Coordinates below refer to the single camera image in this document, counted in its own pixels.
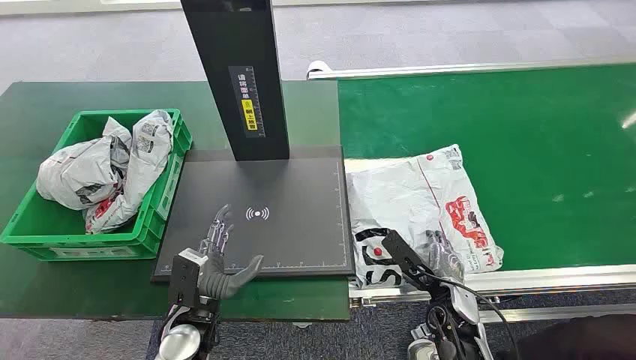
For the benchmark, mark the white mailer bag black letters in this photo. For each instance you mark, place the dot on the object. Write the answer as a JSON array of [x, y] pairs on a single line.
[[412, 198]]

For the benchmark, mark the green plastic crate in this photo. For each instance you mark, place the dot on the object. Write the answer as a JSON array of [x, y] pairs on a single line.
[[44, 233]]

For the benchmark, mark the black inbound scanner machine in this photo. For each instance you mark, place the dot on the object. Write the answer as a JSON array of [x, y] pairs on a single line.
[[278, 198]]

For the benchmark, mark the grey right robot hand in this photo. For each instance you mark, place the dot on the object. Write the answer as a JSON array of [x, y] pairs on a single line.
[[446, 258]]

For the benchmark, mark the grey mailer bag QR codes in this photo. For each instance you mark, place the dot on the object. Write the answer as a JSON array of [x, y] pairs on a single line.
[[146, 159]]

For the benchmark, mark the aluminium conveyor frame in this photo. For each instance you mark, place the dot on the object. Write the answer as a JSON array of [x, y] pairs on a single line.
[[546, 280]]

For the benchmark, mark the green conveyor belt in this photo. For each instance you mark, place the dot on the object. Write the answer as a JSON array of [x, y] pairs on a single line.
[[522, 164]]

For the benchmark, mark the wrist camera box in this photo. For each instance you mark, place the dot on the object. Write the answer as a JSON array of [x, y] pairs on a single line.
[[183, 278], [405, 256]]

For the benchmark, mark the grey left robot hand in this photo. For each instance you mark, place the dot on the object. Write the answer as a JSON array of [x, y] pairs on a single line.
[[216, 278]]

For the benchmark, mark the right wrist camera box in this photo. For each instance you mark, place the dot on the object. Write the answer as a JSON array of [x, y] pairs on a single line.
[[405, 256]]

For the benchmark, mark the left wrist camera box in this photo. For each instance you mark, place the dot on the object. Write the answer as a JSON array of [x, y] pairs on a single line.
[[183, 278]]

